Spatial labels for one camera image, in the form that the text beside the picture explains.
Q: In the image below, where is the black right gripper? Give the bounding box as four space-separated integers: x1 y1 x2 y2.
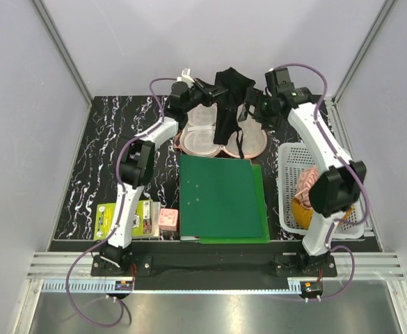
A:
237 87 282 132

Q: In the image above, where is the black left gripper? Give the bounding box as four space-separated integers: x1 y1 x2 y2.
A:
182 78 226 113

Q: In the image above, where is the black bra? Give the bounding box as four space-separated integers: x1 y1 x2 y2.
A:
214 67 255 159

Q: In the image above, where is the pink floral mesh laundry bag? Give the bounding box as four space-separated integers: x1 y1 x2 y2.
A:
173 104 268 159

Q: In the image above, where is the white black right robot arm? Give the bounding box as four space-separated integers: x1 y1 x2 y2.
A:
244 85 367 276

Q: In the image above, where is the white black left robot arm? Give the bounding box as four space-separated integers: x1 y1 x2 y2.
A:
97 79 228 276

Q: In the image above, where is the white perforated plastic basket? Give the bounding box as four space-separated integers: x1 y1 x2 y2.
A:
277 143 365 239

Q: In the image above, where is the pink lace garment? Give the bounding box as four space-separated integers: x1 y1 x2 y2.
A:
294 165 319 209

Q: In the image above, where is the mustard yellow garment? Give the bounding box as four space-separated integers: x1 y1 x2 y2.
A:
291 198 356 232

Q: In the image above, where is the small pink box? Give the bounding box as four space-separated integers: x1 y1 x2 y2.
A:
158 208 179 232

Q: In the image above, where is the lime green illustrated book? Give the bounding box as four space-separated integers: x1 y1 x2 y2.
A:
93 200 161 241

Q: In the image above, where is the light green folder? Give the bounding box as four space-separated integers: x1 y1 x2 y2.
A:
199 164 270 244

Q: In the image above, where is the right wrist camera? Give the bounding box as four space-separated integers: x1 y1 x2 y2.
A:
265 67 294 96

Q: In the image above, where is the dark green ring binder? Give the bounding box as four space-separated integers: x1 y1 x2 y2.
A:
179 154 262 238

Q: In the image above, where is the right aluminium frame post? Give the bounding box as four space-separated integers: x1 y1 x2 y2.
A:
332 0 397 104

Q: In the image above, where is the aluminium frame post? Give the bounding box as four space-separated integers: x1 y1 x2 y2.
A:
332 0 397 104
30 0 93 105

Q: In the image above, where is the left aluminium frame post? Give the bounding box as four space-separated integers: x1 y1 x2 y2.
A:
30 0 93 105

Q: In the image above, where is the white slotted cable duct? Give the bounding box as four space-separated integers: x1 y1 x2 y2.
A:
42 278 301 294

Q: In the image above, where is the aluminium rail crossbar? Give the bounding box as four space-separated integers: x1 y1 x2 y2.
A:
27 252 404 280

